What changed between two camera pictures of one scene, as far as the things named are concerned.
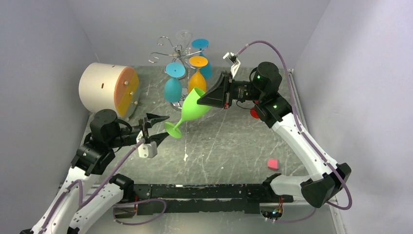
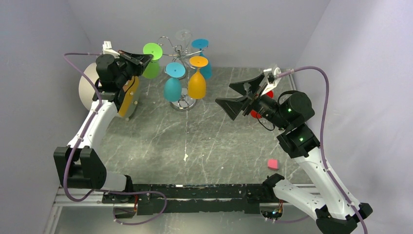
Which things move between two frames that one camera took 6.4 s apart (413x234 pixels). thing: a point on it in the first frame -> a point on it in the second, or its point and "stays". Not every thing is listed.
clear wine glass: [184, 53] stays
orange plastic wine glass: [197, 80] stays
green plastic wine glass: [191, 110] -> [152, 71]
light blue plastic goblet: [172, 87] stays
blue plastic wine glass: [201, 44] stays
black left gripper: [153, 119] -> [135, 60]
